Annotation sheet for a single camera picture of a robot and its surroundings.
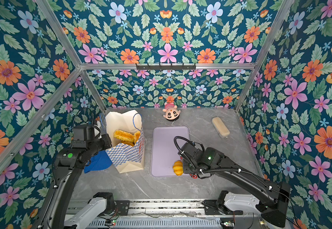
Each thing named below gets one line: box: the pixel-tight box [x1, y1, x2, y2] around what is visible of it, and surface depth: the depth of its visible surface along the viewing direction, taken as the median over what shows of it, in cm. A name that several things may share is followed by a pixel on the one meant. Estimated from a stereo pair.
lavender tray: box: [150, 125, 190, 177], surface depth 95 cm
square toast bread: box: [113, 129, 135, 144], surface depth 92 cm
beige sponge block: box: [211, 116, 231, 139], surface depth 106 cm
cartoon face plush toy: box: [162, 103, 181, 122], surface depth 109 cm
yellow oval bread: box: [134, 130, 141, 143], surface depth 95 cm
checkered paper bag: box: [104, 109, 146, 174], surface depth 82 cm
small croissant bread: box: [172, 159, 184, 177], surface depth 86 cm
